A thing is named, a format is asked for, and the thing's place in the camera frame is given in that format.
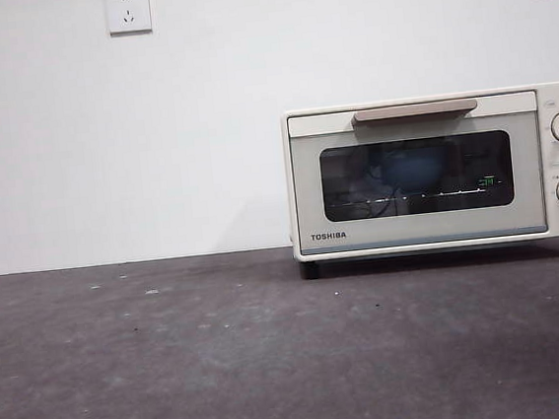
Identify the glass oven door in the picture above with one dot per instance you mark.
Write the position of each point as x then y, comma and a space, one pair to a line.
307, 192

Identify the dark oven foot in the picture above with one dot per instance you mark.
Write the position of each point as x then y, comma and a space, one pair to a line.
310, 270

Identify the blue ceramic bowl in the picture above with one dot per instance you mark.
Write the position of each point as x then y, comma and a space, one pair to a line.
412, 172

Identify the cream Toshiba toaster oven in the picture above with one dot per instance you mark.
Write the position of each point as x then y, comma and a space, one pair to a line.
553, 223

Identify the white wall socket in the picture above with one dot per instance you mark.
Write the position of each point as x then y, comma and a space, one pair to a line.
129, 11

